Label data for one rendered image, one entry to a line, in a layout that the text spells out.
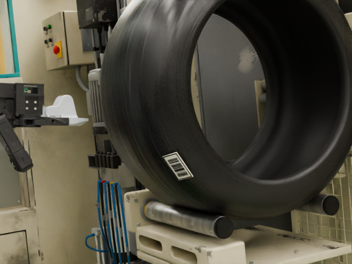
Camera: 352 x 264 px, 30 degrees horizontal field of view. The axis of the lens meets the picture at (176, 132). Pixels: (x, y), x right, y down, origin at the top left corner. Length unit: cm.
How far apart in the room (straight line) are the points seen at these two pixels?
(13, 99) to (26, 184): 68
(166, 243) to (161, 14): 51
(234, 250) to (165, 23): 47
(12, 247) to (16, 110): 73
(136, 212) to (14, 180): 45
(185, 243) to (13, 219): 64
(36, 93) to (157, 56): 24
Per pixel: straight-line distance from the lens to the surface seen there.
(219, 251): 134
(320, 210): 150
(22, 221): 190
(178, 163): 126
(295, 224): 193
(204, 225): 136
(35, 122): 123
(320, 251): 150
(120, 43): 138
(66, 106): 128
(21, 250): 191
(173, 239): 145
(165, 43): 126
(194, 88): 171
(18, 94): 124
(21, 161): 124
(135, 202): 162
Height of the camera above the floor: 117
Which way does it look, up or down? 3 degrees down
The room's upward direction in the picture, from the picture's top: 6 degrees counter-clockwise
